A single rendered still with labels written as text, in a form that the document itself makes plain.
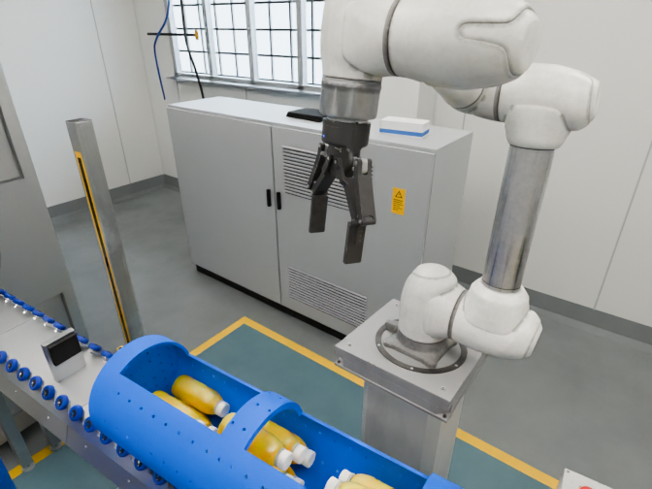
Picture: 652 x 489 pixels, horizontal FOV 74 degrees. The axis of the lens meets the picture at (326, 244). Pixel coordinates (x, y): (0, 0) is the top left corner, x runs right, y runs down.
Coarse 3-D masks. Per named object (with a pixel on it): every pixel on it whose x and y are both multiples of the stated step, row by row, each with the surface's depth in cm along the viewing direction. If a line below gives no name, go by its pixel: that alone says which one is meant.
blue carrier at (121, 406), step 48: (96, 384) 107; (144, 384) 121; (240, 384) 117; (144, 432) 98; (192, 432) 93; (240, 432) 90; (336, 432) 102; (192, 480) 90; (240, 480) 85; (288, 480) 82; (384, 480) 99; (432, 480) 81
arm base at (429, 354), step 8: (392, 320) 145; (392, 328) 143; (392, 336) 139; (400, 336) 135; (384, 344) 137; (392, 344) 135; (400, 344) 134; (408, 344) 132; (416, 344) 131; (424, 344) 130; (432, 344) 130; (440, 344) 131; (448, 344) 136; (456, 344) 139; (408, 352) 132; (416, 352) 131; (424, 352) 131; (432, 352) 131; (440, 352) 132; (416, 360) 131; (424, 360) 129; (432, 360) 129; (432, 368) 128
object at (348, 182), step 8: (336, 160) 67; (336, 168) 67; (344, 176) 66; (344, 184) 66; (352, 184) 66; (352, 192) 66; (352, 200) 65; (352, 208) 65; (352, 216) 65; (368, 216) 66; (352, 224) 64
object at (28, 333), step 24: (0, 312) 177; (0, 336) 164; (24, 336) 164; (48, 336) 164; (24, 360) 152; (96, 360) 152; (0, 384) 151; (48, 384) 142; (72, 384) 142; (24, 408) 143; (72, 432) 130; (96, 456) 124; (120, 480) 119
